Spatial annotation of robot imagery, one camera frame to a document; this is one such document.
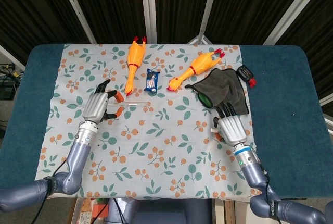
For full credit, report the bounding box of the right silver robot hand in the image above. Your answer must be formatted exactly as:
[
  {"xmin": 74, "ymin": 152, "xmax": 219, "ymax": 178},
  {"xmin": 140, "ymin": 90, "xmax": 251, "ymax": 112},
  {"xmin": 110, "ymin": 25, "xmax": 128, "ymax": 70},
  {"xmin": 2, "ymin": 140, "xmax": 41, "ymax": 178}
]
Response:
[{"xmin": 212, "ymin": 101, "xmax": 248, "ymax": 146}]

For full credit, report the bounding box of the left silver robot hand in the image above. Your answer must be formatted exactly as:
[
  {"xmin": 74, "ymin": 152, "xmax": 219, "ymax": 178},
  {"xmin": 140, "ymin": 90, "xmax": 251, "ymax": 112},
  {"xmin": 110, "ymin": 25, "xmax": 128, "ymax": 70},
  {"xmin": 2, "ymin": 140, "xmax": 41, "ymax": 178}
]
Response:
[{"xmin": 82, "ymin": 79, "xmax": 125, "ymax": 125}]

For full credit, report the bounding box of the transparent glass test tube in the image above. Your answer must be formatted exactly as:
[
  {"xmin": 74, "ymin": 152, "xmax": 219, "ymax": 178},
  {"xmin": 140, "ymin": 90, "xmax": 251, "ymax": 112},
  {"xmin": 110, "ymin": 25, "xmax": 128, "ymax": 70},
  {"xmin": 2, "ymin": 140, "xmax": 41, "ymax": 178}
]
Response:
[{"xmin": 108, "ymin": 101, "xmax": 152, "ymax": 108}]

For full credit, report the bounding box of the grey microfibre cloth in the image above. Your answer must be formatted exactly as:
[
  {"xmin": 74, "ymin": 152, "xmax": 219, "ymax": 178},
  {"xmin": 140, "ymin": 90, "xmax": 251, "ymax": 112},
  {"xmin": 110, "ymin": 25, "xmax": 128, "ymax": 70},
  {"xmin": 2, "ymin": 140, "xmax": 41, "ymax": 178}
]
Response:
[{"xmin": 184, "ymin": 67, "xmax": 250, "ymax": 115}]

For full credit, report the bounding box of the black device with red cap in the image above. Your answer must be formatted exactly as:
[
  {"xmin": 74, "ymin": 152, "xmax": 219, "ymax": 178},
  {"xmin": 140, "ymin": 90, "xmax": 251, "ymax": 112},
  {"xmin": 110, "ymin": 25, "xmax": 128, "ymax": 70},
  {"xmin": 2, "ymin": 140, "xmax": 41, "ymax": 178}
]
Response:
[{"xmin": 236, "ymin": 65, "xmax": 258, "ymax": 88}]

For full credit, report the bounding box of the blue snack packet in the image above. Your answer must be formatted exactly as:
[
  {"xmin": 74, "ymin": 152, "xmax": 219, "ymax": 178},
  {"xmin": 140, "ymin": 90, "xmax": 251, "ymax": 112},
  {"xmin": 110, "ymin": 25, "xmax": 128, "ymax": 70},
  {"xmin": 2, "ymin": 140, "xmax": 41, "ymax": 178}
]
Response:
[{"xmin": 144, "ymin": 68, "xmax": 161, "ymax": 94}]

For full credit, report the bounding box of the yellow rubber chicken toy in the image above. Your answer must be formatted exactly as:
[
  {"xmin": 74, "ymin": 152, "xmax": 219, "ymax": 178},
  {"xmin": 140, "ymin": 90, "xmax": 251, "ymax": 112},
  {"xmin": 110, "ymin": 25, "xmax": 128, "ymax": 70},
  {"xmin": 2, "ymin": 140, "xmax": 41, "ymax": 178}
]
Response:
[
  {"xmin": 124, "ymin": 35, "xmax": 148, "ymax": 97},
  {"xmin": 167, "ymin": 48, "xmax": 226, "ymax": 92}
]

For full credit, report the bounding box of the floral patterned tablecloth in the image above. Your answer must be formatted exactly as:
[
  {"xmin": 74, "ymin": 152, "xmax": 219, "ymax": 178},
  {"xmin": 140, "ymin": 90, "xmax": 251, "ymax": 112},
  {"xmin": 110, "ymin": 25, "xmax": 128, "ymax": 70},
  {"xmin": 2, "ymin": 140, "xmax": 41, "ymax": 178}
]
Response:
[{"xmin": 37, "ymin": 43, "xmax": 263, "ymax": 200}]

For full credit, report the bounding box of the orange box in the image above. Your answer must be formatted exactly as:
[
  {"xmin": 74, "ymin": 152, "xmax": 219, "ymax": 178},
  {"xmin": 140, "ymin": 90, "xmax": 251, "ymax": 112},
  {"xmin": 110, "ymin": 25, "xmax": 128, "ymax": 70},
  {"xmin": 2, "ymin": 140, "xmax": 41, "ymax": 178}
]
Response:
[{"xmin": 92, "ymin": 203, "xmax": 109, "ymax": 218}]

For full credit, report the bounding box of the grey-blue robot torso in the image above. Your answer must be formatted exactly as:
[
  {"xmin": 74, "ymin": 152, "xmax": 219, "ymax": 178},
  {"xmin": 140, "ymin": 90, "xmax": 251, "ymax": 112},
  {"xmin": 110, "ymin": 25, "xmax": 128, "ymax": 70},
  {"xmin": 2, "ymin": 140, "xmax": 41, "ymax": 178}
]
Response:
[{"xmin": 108, "ymin": 197, "xmax": 213, "ymax": 224}]

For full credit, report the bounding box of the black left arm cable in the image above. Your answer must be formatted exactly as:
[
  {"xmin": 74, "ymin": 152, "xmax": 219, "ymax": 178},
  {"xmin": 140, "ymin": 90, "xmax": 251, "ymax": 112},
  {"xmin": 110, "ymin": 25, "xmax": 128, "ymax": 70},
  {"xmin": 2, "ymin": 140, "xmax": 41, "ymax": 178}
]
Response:
[{"xmin": 32, "ymin": 158, "xmax": 68, "ymax": 224}]

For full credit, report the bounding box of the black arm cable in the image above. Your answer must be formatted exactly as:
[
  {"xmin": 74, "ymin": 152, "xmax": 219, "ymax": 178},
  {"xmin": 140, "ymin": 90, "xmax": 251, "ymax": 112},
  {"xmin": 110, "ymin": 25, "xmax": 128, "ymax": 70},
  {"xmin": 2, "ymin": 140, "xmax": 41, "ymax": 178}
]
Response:
[
  {"xmin": 32, "ymin": 158, "xmax": 68, "ymax": 224},
  {"xmin": 256, "ymin": 153, "xmax": 283, "ymax": 222}
]

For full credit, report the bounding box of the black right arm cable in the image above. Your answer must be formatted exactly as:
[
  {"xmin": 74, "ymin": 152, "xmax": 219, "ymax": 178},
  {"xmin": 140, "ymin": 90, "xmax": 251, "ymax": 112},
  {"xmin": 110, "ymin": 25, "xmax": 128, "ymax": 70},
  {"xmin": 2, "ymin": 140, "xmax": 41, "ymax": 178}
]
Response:
[{"xmin": 256, "ymin": 153, "xmax": 283, "ymax": 222}]

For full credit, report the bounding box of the black equipment with cables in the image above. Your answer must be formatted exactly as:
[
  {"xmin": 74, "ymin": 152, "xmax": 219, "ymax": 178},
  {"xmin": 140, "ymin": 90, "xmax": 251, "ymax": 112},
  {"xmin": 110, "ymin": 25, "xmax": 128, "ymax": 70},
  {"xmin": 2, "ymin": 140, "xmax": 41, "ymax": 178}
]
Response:
[{"xmin": 0, "ymin": 62, "xmax": 24, "ymax": 101}]

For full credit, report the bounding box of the white screen frame post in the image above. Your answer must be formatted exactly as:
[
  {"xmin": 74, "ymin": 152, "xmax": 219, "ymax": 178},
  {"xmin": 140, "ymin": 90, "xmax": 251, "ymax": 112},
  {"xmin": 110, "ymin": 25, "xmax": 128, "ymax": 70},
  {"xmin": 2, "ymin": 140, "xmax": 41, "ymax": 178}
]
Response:
[
  {"xmin": 139, "ymin": 0, "xmax": 158, "ymax": 44},
  {"xmin": 56, "ymin": 0, "xmax": 97, "ymax": 44},
  {"xmin": 262, "ymin": 0, "xmax": 314, "ymax": 46},
  {"xmin": 187, "ymin": 0, "xmax": 222, "ymax": 45}
]

